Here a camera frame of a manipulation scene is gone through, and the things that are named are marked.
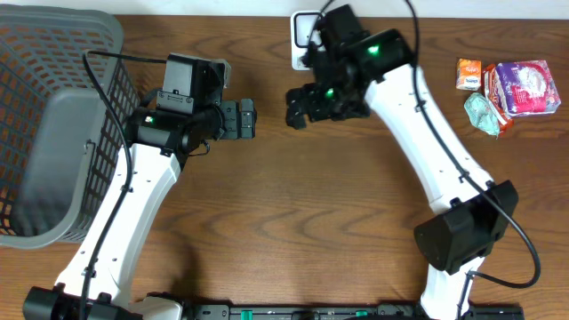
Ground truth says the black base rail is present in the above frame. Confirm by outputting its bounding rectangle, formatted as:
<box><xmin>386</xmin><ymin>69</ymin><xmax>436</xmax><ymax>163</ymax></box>
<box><xmin>177</xmin><ymin>303</ymin><xmax>525</xmax><ymax>320</ymax></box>

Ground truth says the orange snack bar wrapper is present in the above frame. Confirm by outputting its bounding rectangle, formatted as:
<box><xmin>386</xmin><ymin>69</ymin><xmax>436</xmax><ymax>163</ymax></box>
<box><xmin>482</xmin><ymin>64</ymin><xmax>514</xmax><ymax>136</ymax></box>

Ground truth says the small orange tissue pack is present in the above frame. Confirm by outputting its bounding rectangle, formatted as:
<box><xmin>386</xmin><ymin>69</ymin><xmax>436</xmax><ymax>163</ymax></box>
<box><xmin>456</xmin><ymin>59</ymin><xmax>482</xmax><ymax>91</ymax></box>

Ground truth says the white barcode scanner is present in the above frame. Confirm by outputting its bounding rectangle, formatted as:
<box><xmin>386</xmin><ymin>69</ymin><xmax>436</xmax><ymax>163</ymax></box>
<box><xmin>290</xmin><ymin>11</ymin><xmax>325</xmax><ymax>71</ymax></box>

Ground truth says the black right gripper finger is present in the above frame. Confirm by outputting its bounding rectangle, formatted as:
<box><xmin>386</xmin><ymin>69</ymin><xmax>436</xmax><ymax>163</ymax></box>
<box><xmin>285</xmin><ymin>106</ymin><xmax>307</xmax><ymax>130</ymax></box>
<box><xmin>285</xmin><ymin>86</ymin><xmax>311</xmax><ymax>107</ymax></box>

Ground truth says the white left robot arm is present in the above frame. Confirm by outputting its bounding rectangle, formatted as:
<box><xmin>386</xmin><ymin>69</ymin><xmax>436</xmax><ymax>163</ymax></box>
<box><xmin>22</xmin><ymin>99</ymin><xmax>257</xmax><ymax>319</ymax></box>

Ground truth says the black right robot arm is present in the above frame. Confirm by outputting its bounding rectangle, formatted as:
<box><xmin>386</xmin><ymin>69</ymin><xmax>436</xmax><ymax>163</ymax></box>
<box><xmin>285</xmin><ymin>28</ymin><xmax>518</xmax><ymax>319</ymax></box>

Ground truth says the grey plastic shopping basket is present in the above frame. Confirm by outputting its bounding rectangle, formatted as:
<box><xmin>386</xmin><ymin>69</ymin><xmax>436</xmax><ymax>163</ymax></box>
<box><xmin>1</xmin><ymin>4</ymin><xmax>139</xmax><ymax>249</ymax></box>

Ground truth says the pink purple floral pad pack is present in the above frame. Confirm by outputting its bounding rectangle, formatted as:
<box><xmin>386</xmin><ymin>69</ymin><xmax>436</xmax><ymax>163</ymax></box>
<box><xmin>493</xmin><ymin>60</ymin><xmax>561</xmax><ymax>117</ymax></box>

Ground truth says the teal snack packet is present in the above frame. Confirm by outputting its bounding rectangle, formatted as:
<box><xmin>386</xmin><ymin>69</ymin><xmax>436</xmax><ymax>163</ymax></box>
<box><xmin>464</xmin><ymin>92</ymin><xmax>500</xmax><ymax>137</ymax></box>

